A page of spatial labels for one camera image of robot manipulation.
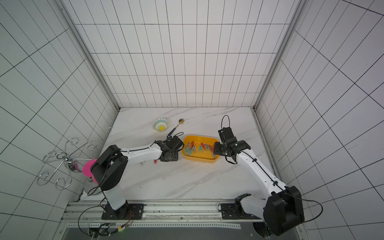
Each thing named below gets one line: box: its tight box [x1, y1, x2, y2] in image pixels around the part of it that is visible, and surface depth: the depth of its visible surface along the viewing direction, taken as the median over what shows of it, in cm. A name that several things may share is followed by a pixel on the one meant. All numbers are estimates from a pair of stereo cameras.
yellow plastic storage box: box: [181, 135, 220, 163], surface depth 96 cm
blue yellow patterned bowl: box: [152, 117, 169, 132], surface depth 109 cm
